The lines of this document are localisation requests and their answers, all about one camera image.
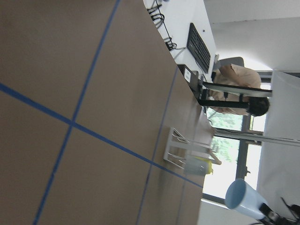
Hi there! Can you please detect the seated person beige shirt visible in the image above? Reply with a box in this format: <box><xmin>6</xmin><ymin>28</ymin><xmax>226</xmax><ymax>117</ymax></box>
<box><xmin>210</xmin><ymin>63</ymin><xmax>270</xmax><ymax>117</ymax></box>

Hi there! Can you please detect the yellow plastic cup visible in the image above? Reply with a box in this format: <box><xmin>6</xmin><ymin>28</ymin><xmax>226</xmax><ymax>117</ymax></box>
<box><xmin>196</xmin><ymin>157</ymin><xmax>213</xmax><ymax>174</ymax></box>

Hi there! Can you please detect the light blue cup back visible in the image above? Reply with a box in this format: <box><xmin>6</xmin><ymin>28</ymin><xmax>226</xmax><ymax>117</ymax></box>
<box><xmin>225</xmin><ymin>179</ymin><xmax>268</xmax><ymax>220</ymax></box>

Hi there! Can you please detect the black monitor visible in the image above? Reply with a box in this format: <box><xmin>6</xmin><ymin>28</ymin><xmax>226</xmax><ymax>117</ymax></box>
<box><xmin>198</xmin><ymin>82</ymin><xmax>272</xmax><ymax>109</ymax></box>

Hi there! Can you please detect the grey plastic cup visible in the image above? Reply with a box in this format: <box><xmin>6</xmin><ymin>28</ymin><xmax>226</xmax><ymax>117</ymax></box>
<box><xmin>184</xmin><ymin>155</ymin><xmax>208</xmax><ymax>176</ymax></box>

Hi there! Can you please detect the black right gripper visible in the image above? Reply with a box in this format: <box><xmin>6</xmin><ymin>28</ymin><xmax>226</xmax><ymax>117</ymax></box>
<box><xmin>259</xmin><ymin>203</ymin><xmax>300</xmax><ymax>225</ymax></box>

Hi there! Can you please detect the black keyboard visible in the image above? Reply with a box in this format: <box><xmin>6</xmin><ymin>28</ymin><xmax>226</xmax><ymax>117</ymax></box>
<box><xmin>187</xmin><ymin>22</ymin><xmax>211</xmax><ymax>73</ymax></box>

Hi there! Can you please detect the white wire cup rack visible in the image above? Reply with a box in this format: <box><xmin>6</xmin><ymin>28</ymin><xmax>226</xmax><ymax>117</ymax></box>
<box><xmin>163</xmin><ymin>127</ymin><xmax>222</xmax><ymax>170</ymax></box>

